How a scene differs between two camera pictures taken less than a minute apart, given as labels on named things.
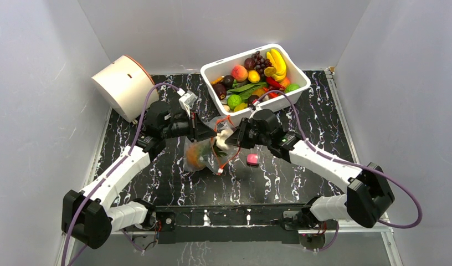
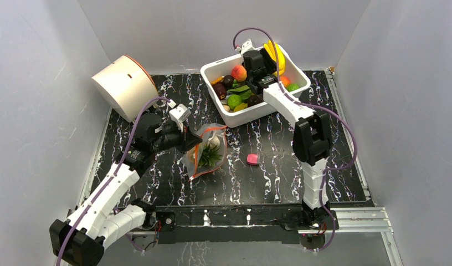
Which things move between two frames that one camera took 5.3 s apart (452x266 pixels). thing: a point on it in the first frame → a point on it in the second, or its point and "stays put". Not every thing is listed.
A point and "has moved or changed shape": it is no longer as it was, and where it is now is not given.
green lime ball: [234, 100] stays put
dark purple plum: [220, 91] stays put
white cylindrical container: [125, 84] stays put
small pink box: [252, 159] stays put
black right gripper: [244, 135] → [254, 85]
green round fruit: [291, 87] stays put
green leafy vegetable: [245, 91] stays put
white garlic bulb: [221, 137] → [214, 142]
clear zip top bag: [212, 153] has moved or changed shape
